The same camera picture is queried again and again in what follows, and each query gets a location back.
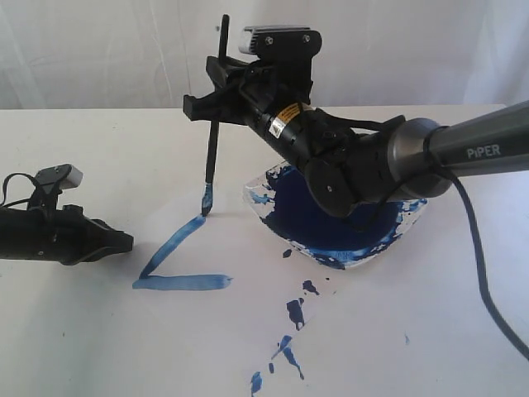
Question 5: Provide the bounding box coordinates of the white square paint dish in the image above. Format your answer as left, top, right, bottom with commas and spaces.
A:
243, 162, 428, 270

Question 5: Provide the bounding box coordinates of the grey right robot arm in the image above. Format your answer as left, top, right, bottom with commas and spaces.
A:
183, 56, 528, 218

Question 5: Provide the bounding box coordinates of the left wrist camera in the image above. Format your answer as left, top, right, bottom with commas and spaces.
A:
35, 164, 83, 190

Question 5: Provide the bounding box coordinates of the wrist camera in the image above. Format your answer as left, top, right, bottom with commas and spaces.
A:
35, 164, 83, 190
238, 25, 322, 104

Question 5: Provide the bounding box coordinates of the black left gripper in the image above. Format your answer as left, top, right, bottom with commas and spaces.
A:
1, 205, 134, 265

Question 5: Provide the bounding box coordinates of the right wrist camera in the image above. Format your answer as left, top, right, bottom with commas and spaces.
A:
238, 25, 322, 104

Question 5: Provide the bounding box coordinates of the white backdrop cloth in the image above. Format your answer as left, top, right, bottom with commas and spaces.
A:
1, 1, 528, 109

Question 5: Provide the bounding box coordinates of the white paper sheet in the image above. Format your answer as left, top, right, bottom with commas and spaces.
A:
84, 182, 388, 396

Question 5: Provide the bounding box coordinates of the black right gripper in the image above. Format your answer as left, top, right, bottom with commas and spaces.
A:
183, 56, 351, 165

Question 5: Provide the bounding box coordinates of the black paintbrush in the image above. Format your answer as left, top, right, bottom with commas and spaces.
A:
201, 14, 230, 217

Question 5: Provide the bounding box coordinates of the black left camera cable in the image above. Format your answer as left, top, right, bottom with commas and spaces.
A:
0, 173, 41, 212

